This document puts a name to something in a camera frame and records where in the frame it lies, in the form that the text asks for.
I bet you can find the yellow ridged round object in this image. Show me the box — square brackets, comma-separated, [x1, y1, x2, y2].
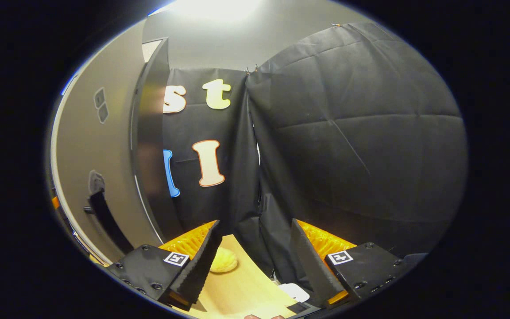
[209, 247, 239, 273]

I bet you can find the small white flat object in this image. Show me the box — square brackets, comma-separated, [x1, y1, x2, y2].
[278, 283, 311, 303]

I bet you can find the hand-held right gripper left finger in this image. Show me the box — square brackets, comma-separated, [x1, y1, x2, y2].
[104, 219, 223, 311]

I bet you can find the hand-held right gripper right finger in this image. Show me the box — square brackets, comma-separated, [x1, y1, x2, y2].
[290, 218, 428, 310]

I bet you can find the black door handle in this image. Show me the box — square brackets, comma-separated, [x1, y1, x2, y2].
[83, 188, 135, 255]

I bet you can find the long ceiling light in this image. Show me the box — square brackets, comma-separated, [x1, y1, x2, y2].
[166, 0, 264, 23]

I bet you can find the black backdrop cloth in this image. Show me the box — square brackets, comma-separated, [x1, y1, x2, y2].
[162, 22, 468, 284]

